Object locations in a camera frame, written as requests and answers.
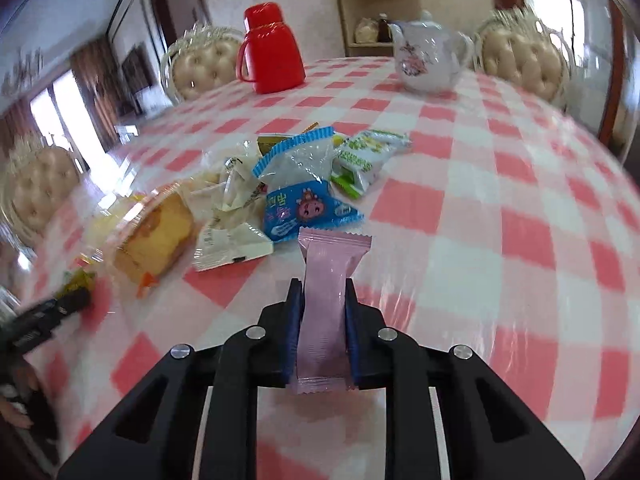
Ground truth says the blue edged clear bun packet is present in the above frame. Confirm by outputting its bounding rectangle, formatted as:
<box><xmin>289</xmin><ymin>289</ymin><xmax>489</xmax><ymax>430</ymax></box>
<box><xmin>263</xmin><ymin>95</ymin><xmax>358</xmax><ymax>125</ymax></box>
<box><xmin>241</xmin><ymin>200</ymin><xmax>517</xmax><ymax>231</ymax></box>
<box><xmin>251</xmin><ymin>126</ymin><xmax>338</xmax><ymax>191</ymax></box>

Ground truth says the person's left hand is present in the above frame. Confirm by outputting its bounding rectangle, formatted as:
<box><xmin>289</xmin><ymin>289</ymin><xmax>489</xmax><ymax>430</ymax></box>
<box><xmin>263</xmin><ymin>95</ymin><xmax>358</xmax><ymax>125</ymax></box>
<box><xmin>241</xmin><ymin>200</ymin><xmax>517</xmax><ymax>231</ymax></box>
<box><xmin>0</xmin><ymin>399</ymin><xmax>33</xmax><ymax>430</ymax></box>

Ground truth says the yellow green snack packet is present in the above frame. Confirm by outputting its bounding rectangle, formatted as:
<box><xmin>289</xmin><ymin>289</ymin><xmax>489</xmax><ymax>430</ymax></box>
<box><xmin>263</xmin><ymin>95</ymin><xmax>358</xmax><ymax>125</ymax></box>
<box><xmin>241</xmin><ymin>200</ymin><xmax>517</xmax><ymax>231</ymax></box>
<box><xmin>59</xmin><ymin>269</ymin><xmax>98</xmax><ymax>302</ymax></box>

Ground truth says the wooden corner shelf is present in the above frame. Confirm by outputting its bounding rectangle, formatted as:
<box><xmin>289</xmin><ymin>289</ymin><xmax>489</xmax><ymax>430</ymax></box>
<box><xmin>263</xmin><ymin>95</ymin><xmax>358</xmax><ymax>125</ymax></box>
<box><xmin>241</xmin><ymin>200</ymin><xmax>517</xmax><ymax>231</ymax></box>
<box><xmin>334</xmin><ymin>0</ymin><xmax>421</xmax><ymax>58</ymax></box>

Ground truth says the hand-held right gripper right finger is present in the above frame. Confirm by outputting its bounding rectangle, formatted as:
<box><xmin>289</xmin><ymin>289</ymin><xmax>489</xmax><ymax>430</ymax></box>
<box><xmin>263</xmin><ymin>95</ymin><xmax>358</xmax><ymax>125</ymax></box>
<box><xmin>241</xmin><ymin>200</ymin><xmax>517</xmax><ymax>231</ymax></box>
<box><xmin>344</xmin><ymin>277</ymin><xmax>586</xmax><ymax>480</ymax></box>

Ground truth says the clear snack packet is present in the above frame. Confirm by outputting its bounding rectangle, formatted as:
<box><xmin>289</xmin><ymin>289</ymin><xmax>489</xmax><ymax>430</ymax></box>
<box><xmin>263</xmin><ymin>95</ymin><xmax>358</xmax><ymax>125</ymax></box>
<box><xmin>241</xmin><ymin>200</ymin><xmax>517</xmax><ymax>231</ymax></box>
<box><xmin>219</xmin><ymin>154</ymin><xmax>267</xmax><ymax>212</ymax></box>

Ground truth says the clear bag of food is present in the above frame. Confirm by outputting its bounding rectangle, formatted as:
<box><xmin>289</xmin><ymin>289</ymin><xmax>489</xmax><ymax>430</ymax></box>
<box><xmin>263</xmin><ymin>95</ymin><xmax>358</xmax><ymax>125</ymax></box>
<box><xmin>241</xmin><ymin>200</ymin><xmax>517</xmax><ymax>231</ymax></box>
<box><xmin>355</xmin><ymin>17</ymin><xmax>379</xmax><ymax>44</ymax></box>

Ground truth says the white floral teapot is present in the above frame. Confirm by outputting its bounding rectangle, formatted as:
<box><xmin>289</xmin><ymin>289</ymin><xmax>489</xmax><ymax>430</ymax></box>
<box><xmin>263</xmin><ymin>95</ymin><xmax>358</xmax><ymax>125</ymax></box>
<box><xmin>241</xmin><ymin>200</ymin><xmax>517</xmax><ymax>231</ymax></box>
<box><xmin>387</xmin><ymin>10</ymin><xmax>476</xmax><ymax>95</ymax></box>

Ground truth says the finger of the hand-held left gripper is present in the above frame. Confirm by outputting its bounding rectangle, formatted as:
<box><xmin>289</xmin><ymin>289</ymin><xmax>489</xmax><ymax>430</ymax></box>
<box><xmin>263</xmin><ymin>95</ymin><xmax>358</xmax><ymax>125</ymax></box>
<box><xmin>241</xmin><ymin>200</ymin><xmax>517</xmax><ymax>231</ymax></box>
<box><xmin>34</xmin><ymin>290</ymin><xmax>94</xmax><ymax>333</ymax></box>

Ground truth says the pink snack packet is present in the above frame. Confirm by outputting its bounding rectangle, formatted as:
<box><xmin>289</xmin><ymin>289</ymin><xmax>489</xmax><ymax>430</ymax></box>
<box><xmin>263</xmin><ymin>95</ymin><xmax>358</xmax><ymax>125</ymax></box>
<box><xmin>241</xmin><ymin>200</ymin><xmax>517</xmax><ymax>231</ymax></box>
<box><xmin>296</xmin><ymin>227</ymin><xmax>373</xmax><ymax>395</ymax></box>

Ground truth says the small green snack packet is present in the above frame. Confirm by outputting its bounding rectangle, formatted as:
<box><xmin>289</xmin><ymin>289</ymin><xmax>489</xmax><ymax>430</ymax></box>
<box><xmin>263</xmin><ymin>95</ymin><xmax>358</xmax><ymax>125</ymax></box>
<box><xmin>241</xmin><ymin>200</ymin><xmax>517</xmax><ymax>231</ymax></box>
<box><xmin>331</xmin><ymin>172</ymin><xmax>366</xmax><ymax>197</ymax></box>

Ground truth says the cream nut snack packet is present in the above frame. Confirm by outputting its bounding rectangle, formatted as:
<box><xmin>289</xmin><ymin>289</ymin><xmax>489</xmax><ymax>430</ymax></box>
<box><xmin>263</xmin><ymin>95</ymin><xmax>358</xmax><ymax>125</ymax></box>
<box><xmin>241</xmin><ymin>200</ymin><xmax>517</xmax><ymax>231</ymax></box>
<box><xmin>194</xmin><ymin>221</ymin><xmax>275</xmax><ymax>272</ymax></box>

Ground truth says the blue cartoon snack packet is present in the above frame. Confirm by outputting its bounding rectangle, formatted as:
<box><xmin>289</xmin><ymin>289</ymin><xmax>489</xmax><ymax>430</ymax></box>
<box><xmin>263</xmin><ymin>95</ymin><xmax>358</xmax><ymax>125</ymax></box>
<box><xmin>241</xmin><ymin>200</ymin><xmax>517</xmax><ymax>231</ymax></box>
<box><xmin>262</xmin><ymin>180</ymin><xmax>365</xmax><ymax>243</ymax></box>

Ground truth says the sponge cake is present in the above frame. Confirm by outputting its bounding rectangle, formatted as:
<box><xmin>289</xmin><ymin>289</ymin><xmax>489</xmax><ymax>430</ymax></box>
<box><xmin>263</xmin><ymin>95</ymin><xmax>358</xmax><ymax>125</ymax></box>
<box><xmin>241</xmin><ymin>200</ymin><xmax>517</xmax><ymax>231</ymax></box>
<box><xmin>75</xmin><ymin>182</ymin><xmax>201</xmax><ymax>301</ymax></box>

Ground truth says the red thermos jug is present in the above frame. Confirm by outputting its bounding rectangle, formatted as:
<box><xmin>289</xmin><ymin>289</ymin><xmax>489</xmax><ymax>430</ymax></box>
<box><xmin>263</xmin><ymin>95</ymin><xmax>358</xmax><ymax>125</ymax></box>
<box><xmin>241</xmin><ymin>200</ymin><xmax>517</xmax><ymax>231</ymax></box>
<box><xmin>236</xmin><ymin>4</ymin><xmax>307</xmax><ymax>95</ymax></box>

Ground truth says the yellow edged bun packet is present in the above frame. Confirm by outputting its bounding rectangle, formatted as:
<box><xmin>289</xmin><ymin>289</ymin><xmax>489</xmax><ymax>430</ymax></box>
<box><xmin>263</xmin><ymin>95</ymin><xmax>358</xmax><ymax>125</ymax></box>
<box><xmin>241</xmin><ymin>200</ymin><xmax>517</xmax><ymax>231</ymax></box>
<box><xmin>256</xmin><ymin>121</ymin><xmax>321</xmax><ymax>156</ymax></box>

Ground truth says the brown curtain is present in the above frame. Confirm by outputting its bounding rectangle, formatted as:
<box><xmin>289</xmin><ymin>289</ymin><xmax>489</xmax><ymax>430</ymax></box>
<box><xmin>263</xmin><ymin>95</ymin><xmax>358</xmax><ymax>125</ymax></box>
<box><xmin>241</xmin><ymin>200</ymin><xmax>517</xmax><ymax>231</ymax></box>
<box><xmin>70</xmin><ymin>42</ymin><xmax>121</xmax><ymax>151</ymax></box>

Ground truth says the wall television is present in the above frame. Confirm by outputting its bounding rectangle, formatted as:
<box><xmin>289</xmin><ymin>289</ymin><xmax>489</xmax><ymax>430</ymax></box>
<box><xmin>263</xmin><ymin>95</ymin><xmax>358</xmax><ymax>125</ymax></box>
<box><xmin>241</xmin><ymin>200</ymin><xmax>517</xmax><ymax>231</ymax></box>
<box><xmin>122</xmin><ymin>45</ymin><xmax>153</xmax><ymax>93</ymax></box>

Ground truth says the green white snack packet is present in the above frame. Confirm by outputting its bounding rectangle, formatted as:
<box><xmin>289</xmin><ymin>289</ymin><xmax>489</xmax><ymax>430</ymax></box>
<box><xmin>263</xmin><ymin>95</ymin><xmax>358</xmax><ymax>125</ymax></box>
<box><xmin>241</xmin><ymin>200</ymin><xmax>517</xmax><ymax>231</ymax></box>
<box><xmin>332</xmin><ymin>129</ymin><xmax>413</xmax><ymax>192</ymax></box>

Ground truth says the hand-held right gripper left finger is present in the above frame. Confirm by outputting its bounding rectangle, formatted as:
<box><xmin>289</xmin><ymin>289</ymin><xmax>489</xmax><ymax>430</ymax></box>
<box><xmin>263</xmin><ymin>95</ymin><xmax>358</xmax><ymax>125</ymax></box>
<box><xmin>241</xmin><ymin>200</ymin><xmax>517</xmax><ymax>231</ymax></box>
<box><xmin>57</xmin><ymin>277</ymin><xmax>306</xmax><ymax>480</ymax></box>

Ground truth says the cream tufted dining chair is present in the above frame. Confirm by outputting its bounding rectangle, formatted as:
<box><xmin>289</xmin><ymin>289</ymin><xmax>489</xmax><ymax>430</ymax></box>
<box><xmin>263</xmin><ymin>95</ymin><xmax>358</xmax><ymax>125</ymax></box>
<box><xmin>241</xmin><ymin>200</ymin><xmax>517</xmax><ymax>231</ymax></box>
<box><xmin>160</xmin><ymin>25</ymin><xmax>246</xmax><ymax>103</ymax></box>
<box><xmin>472</xmin><ymin>7</ymin><xmax>571</xmax><ymax>106</ymax></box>
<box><xmin>0</xmin><ymin>135</ymin><xmax>83</xmax><ymax>241</ymax></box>

